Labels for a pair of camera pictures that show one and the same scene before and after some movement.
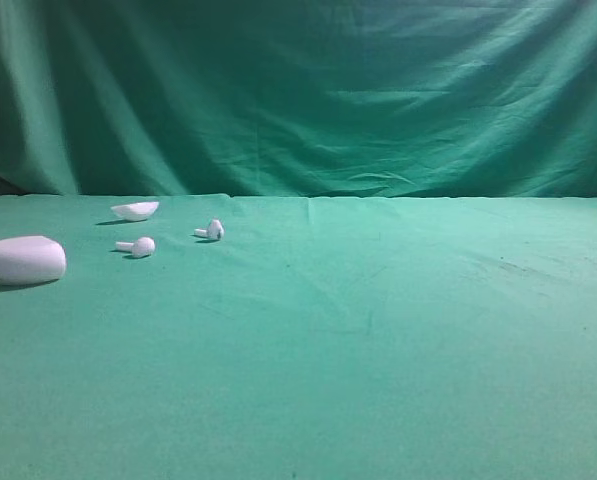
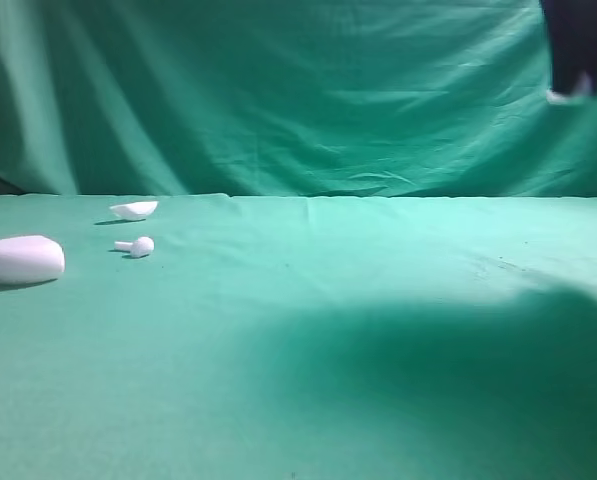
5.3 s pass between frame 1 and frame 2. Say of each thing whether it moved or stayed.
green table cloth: stayed
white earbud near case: stayed
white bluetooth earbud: moved
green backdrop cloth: stayed
